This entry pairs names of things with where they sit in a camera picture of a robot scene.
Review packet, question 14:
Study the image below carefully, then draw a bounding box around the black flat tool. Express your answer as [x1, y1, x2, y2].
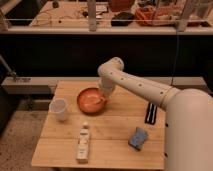
[145, 102, 157, 125]

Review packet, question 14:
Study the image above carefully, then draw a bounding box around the orange crate on bench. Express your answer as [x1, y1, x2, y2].
[135, 7, 177, 26]

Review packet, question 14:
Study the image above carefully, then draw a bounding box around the blue hanging cable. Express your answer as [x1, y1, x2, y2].
[170, 31, 180, 87]

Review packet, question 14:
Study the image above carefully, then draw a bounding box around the orange ceramic bowl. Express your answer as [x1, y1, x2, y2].
[77, 87, 107, 114]

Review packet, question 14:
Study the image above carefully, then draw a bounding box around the blue sponge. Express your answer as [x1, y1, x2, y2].
[128, 127, 148, 151]

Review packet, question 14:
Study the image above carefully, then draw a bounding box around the black bowl on bench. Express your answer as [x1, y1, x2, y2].
[111, 12, 134, 26]

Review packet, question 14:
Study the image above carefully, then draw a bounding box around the white squeeze bottle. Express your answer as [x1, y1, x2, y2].
[76, 122, 90, 163]

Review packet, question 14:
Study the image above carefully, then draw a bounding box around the grey metal clamp bracket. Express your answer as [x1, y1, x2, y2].
[0, 54, 32, 84]

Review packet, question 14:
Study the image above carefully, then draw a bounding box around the clear plastic cup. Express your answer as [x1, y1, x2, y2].
[49, 98, 68, 121]

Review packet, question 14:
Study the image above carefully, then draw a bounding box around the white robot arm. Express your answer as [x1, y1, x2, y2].
[98, 57, 213, 171]

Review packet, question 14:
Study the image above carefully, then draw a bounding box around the white vertical post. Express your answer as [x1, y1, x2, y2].
[87, 0, 97, 31]

